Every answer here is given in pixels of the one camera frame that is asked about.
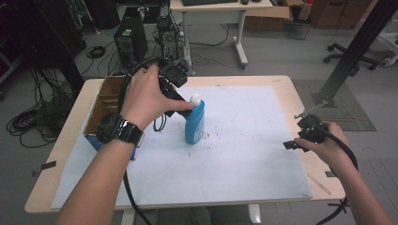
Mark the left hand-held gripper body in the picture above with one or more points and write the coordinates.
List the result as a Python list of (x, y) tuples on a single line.
[(174, 74)]

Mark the black metal post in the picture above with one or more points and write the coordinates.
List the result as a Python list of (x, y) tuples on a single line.
[(356, 50)]

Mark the dark curtain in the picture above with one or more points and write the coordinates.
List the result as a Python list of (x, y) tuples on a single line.
[(37, 37)]

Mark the white table leg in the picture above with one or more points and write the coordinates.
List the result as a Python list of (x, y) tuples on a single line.
[(254, 214)]

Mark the blue bottle with white cap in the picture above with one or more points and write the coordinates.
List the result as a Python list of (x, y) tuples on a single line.
[(195, 125)]

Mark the person's right hand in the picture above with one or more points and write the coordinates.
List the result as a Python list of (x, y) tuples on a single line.
[(331, 148)]

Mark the black computer tower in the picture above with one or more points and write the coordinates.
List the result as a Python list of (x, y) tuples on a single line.
[(130, 43)]

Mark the black office chair base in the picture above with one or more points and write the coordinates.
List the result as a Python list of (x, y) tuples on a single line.
[(350, 56)]

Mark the brown cabinet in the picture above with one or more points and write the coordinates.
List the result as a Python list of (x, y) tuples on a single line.
[(339, 14)]

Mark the black tape strip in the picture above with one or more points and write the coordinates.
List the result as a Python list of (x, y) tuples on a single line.
[(48, 165), (329, 174)]

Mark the black wristwatch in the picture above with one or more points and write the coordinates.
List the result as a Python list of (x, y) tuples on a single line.
[(117, 128)]

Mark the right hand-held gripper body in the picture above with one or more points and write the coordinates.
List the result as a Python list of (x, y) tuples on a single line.
[(311, 128)]

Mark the person's left hand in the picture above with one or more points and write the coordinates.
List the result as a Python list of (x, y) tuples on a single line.
[(145, 97)]

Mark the cardboard box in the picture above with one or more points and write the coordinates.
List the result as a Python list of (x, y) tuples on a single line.
[(106, 103), (266, 17)]

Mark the grey floor mat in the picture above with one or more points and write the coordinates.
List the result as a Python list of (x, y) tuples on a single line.
[(350, 109)]

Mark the white desk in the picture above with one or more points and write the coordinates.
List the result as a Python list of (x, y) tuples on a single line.
[(219, 15)]

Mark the black keyboard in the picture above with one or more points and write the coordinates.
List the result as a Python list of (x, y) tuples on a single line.
[(208, 2)]

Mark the black tape cross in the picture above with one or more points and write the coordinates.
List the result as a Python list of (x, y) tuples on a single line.
[(338, 206)]

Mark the flat cardboard box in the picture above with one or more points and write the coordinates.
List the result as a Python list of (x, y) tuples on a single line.
[(266, 17)]

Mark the open computer case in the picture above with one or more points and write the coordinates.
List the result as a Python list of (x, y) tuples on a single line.
[(169, 39)]

